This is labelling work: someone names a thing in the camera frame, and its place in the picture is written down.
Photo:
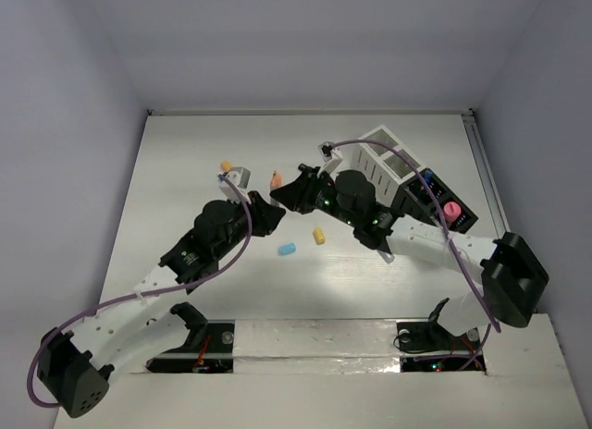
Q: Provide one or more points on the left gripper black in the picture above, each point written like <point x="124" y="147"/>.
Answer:
<point x="254" y="212"/>

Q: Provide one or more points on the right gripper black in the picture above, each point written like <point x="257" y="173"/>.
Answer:
<point x="298" y="194"/>

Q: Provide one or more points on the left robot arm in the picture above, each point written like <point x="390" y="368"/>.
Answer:
<point x="77" y="362"/>

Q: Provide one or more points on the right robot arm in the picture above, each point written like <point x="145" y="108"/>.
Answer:
<point x="380" y="228"/>

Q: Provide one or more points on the light blue marker cap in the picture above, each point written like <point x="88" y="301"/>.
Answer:
<point x="286" y="249"/>

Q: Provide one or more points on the yellow marker cap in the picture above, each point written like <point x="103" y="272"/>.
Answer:
<point x="319" y="236"/>

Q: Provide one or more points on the white slotted organizer box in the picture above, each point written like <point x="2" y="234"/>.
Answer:
<point x="384" y="169"/>

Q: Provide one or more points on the light blue marker pen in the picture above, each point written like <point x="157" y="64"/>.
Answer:
<point x="387" y="257"/>

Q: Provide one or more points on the black slotted organizer box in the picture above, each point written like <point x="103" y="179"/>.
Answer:
<point x="422" y="201"/>

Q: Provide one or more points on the pink round cap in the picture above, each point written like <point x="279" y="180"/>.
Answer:
<point x="451" y="210"/>

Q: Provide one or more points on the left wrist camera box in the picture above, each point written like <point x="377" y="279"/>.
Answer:
<point x="234" y="183"/>

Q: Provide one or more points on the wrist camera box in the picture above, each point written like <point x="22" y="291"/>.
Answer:
<point x="234" y="183"/>
<point x="332" y="157"/>

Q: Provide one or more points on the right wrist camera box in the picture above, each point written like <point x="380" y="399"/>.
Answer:
<point x="332" y="157"/>

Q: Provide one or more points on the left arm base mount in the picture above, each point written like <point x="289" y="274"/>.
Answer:
<point x="207" y="347"/>

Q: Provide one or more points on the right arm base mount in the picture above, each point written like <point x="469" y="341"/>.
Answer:
<point x="426" y="347"/>

